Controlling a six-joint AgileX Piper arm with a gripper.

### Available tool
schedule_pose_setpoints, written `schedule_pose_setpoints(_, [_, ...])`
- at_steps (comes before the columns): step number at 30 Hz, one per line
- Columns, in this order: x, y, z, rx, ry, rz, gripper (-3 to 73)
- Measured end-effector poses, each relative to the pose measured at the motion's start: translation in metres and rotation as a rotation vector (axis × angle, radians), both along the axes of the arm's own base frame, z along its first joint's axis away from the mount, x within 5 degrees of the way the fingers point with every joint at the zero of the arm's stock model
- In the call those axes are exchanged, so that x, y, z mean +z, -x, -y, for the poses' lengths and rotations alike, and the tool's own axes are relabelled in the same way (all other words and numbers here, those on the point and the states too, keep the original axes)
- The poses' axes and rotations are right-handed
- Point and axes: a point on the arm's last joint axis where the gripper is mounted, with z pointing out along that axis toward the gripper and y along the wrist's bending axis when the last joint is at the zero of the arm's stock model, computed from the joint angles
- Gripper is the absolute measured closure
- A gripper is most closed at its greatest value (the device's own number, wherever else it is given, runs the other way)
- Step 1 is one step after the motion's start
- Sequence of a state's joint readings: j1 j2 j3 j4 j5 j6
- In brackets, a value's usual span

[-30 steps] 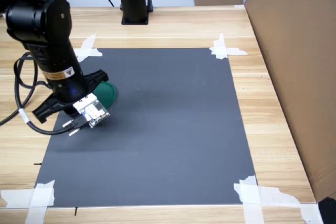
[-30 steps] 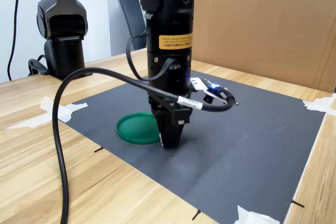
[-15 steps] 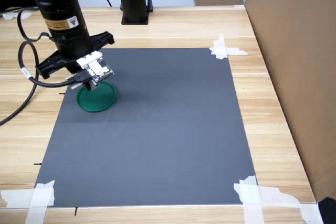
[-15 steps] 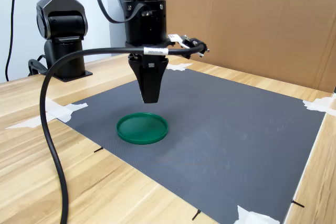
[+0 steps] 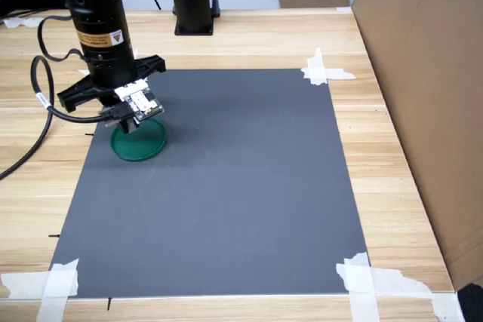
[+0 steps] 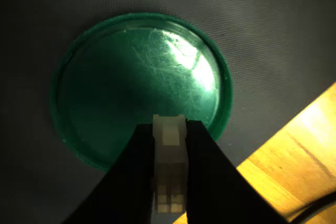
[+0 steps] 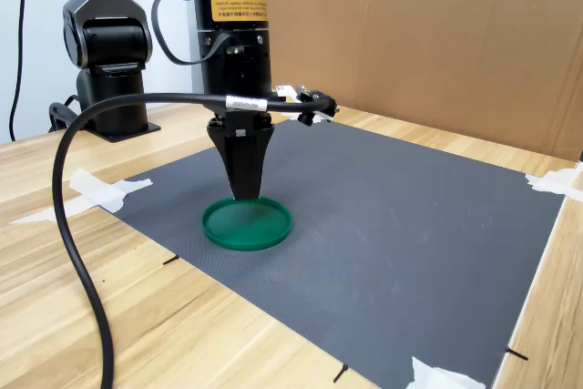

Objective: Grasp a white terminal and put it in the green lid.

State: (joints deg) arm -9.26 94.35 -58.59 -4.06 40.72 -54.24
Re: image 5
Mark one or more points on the round green lid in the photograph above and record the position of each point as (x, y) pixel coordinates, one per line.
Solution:
(145, 148)

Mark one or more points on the white masking tape piece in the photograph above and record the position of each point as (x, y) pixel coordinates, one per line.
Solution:
(56, 284)
(344, 9)
(362, 280)
(20, 22)
(319, 71)
(83, 71)

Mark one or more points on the dark grey mat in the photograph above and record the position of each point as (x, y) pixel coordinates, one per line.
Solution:
(226, 186)

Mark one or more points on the brown cardboard partition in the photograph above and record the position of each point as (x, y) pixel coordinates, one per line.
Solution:
(434, 111)

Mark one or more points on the black stand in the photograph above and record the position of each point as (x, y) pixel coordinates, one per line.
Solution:
(471, 305)

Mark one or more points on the white gripper camera box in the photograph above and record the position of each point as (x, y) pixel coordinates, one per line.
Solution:
(141, 101)

